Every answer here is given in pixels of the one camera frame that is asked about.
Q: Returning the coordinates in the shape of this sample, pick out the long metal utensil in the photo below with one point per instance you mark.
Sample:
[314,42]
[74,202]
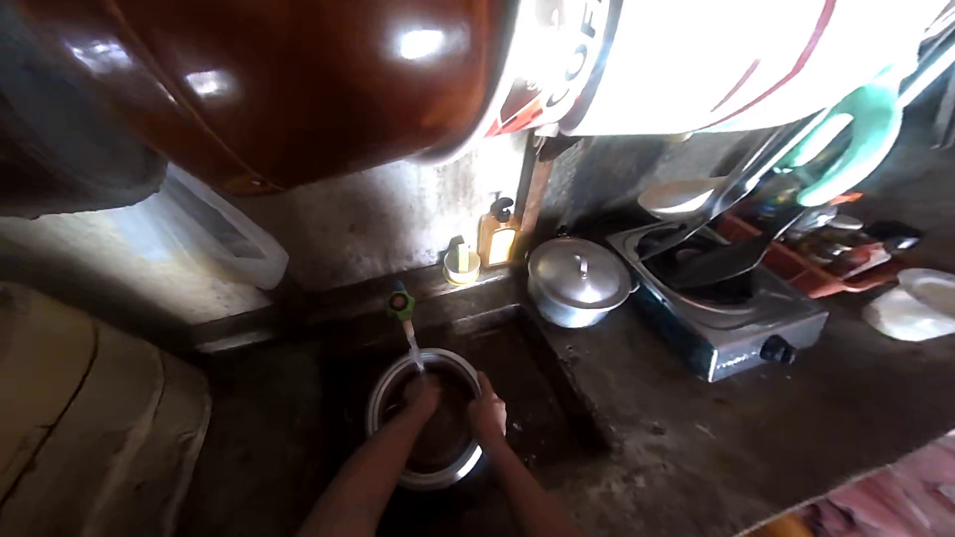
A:
[768,160]

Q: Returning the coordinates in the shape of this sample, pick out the round metal pot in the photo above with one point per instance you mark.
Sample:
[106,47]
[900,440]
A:
[375,397]

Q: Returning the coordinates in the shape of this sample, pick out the amber pump bottle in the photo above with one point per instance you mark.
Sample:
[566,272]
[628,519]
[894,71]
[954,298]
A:
[498,239]

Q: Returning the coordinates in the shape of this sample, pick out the person's left hand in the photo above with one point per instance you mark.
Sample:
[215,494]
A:
[424,399]

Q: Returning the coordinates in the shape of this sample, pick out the pile of jars and packets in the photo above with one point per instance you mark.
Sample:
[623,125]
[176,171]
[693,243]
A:
[835,242]

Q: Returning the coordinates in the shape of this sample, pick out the translucent plastic container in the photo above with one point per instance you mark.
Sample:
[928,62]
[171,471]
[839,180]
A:
[254,250]

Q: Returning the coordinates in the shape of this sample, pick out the silver pot lid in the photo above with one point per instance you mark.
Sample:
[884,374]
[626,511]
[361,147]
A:
[563,268]

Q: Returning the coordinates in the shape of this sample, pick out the wooden post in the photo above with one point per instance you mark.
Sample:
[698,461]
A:
[536,190]

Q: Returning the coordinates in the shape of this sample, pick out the person's right fingers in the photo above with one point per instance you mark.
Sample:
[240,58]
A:
[486,386]

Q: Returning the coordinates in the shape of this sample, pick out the large beige sack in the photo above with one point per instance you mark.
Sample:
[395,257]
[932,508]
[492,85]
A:
[82,418]

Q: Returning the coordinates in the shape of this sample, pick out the dark sink basin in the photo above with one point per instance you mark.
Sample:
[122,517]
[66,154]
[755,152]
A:
[533,380]

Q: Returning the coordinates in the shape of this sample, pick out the small round soap dish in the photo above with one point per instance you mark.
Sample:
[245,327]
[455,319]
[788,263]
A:
[460,277]

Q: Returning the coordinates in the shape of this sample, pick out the yellow object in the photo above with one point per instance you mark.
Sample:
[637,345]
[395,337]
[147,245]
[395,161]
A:
[780,526]

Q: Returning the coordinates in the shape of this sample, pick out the person's right hand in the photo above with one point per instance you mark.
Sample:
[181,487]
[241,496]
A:
[489,416]

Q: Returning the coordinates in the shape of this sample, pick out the person's right forearm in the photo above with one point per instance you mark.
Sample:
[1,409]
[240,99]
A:
[518,481]

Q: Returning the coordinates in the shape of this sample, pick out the person's left forearm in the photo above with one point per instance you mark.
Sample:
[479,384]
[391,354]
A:
[370,474]

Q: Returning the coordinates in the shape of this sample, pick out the silver cooking pot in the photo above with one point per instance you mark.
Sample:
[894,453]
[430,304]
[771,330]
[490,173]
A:
[573,313]

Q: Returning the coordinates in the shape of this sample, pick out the yellow sponge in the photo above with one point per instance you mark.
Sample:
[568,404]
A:
[462,256]

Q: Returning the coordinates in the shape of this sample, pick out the red plastic basket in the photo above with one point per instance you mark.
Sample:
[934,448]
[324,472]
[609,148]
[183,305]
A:
[806,277]

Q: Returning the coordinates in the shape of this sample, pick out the white plastic container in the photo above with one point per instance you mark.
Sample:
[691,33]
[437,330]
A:
[903,309]

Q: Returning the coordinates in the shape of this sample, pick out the white bucket with print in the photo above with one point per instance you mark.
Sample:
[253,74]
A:
[686,67]

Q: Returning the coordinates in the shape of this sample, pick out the silver gas stove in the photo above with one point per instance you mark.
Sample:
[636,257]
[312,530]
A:
[746,328]

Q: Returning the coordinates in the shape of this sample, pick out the dark metal spatula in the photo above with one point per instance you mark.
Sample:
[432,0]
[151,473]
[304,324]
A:
[716,262]

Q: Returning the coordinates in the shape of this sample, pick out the dark grey round container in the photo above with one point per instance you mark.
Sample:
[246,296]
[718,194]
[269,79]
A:
[67,149]

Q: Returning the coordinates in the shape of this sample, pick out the pink cloth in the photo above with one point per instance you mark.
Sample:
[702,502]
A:
[895,492]

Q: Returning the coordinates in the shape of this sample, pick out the large brown glossy container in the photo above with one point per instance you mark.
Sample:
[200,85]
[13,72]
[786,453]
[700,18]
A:
[313,89]

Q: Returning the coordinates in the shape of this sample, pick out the green faucet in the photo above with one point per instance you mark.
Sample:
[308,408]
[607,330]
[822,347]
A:
[401,302]

